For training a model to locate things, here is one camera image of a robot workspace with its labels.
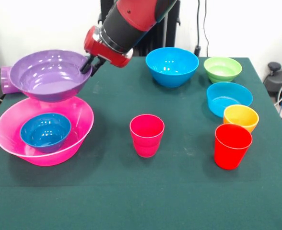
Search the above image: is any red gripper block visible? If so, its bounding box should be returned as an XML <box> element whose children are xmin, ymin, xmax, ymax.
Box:
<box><xmin>80</xmin><ymin>25</ymin><xmax>134</xmax><ymax>77</ymax></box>

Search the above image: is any purple plastic bowl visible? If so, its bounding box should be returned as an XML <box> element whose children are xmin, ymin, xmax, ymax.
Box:
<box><xmin>9</xmin><ymin>49</ymin><xmax>93</xmax><ymax>103</ymax></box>

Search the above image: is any small dark blue plastic bowl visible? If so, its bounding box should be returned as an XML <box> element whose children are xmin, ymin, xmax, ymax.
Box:
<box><xmin>20</xmin><ymin>113</ymin><xmax>72</xmax><ymax>154</ymax></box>

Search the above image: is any large pink plastic bowl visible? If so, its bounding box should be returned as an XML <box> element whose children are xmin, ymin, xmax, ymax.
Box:
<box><xmin>0</xmin><ymin>95</ymin><xmax>94</xmax><ymax>167</ymax></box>

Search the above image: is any large light blue plastic bowl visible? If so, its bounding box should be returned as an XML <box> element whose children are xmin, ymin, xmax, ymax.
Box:
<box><xmin>145</xmin><ymin>47</ymin><xmax>200</xmax><ymax>88</ymax></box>

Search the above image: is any purple plastic cup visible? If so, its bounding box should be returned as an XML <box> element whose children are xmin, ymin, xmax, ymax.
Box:
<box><xmin>0</xmin><ymin>66</ymin><xmax>21</xmax><ymax>94</ymax></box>

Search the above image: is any magenta plastic cup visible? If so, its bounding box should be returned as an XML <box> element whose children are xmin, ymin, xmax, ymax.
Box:
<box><xmin>129</xmin><ymin>114</ymin><xmax>165</xmax><ymax>158</ymax></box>

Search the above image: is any shallow light blue plastic bowl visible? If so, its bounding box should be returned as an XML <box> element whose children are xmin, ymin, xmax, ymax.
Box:
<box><xmin>206</xmin><ymin>82</ymin><xmax>254</xmax><ymax>118</ymax></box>

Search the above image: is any green plastic bowl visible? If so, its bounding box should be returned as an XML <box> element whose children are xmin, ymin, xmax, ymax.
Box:
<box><xmin>203</xmin><ymin>56</ymin><xmax>243</xmax><ymax>84</ymax></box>

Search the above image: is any orange plastic cup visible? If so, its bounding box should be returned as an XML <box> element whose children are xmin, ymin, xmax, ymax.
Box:
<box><xmin>223</xmin><ymin>104</ymin><xmax>260</xmax><ymax>134</ymax></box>

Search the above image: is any red plastic cup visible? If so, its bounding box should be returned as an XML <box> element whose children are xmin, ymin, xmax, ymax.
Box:
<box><xmin>214</xmin><ymin>123</ymin><xmax>253</xmax><ymax>171</ymax></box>

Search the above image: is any dark green tablecloth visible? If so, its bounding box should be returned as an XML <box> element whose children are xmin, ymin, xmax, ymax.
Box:
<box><xmin>0</xmin><ymin>55</ymin><xmax>282</xmax><ymax>230</ymax></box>

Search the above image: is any black hanging wall cable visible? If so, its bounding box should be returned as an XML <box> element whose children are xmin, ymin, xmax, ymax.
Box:
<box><xmin>194</xmin><ymin>0</ymin><xmax>210</xmax><ymax>58</ymax></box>

